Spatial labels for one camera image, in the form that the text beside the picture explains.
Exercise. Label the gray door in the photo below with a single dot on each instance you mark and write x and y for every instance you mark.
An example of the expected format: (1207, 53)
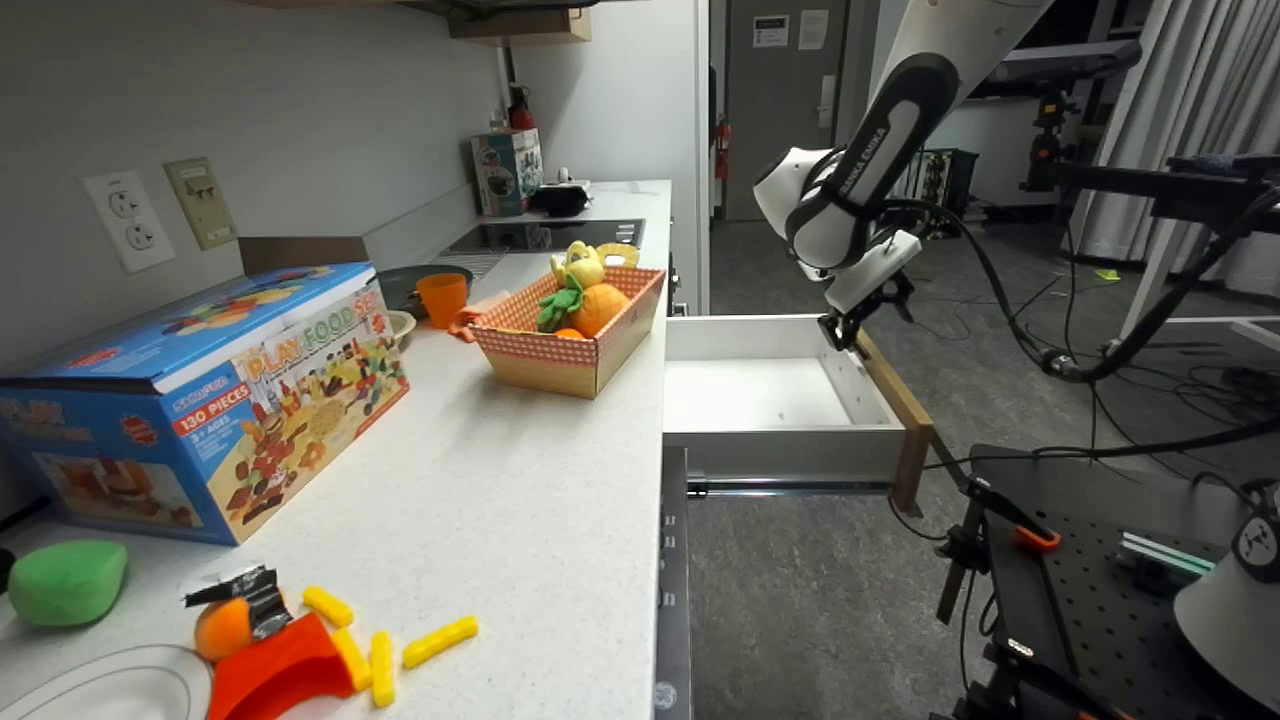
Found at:
(783, 133)

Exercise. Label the black cooktop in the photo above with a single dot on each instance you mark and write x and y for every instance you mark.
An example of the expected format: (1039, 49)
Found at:
(544, 238)

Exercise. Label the blue toy food box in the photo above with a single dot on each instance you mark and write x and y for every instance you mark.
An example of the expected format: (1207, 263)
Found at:
(200, 402)

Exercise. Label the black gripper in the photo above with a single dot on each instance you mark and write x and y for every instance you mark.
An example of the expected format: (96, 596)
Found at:
(867, 308)

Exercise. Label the white dome device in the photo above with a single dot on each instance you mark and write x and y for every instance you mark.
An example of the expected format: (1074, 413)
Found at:
(1234, 627)

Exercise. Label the black perforated table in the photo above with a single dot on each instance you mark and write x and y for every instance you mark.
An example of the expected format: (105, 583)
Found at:
(1104, 615)

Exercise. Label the red fire extinguisher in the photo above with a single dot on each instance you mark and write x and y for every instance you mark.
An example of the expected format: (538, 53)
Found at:
(725, 152)

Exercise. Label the orange toy ball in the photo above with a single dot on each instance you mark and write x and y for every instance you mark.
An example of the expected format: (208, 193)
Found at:
(221, 631)

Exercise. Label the green rounded toy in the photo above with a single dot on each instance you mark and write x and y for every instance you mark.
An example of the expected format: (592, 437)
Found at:
(67, 587)

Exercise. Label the beige switch plate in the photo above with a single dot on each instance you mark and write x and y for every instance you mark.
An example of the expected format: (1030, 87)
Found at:
(200, 202)

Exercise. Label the red toy fries holder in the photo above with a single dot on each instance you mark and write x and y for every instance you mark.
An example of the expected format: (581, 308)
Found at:
(275, 675)

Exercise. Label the black small toy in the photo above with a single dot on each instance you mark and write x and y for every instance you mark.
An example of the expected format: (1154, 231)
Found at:
(247, 587)

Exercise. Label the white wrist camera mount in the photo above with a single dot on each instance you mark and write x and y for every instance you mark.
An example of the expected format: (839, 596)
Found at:
(874, 265)

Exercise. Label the gray stand pole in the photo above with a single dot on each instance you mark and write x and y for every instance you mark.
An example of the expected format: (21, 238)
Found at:
(1161, 282)

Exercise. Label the black countertop item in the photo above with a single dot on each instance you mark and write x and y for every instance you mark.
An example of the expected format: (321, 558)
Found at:
(558, 202)

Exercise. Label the white paper sign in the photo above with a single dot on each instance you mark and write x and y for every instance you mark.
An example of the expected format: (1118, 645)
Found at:
(771, 29)
(813, 29)

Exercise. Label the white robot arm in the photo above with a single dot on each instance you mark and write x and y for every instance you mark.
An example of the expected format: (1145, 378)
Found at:
(904, 92)

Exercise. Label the teal tube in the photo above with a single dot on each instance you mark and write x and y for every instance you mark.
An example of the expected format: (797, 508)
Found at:
(1164, 555)

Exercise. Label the red checkered basket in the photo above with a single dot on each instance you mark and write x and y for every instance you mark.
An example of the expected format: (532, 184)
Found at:
(564, 355)

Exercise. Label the white curtain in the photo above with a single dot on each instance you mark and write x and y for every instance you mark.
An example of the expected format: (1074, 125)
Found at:
(1201, 83)

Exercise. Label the black steel dishwasher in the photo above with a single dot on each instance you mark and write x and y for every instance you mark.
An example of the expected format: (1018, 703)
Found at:
(673, 601)

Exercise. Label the orange cup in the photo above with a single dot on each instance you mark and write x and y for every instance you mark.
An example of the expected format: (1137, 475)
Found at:
(442, 303)

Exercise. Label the colorful carton box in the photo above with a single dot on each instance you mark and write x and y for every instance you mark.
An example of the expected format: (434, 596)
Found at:
(507, 172)

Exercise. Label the white drawer with wooden front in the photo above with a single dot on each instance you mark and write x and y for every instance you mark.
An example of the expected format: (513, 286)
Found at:
(772, 393)

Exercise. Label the black boom stand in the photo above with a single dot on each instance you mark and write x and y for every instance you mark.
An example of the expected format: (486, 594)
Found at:
(1175, 184)

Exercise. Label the orange slice plush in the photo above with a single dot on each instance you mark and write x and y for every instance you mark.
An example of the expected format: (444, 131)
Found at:
(602, 308)

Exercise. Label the yellow toy fry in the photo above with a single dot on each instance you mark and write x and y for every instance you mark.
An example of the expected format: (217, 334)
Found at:
(330, 605)
(380, 668)
(442, 641)

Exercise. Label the white wall outlet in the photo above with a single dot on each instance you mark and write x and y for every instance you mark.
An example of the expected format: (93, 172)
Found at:
(126, 222)

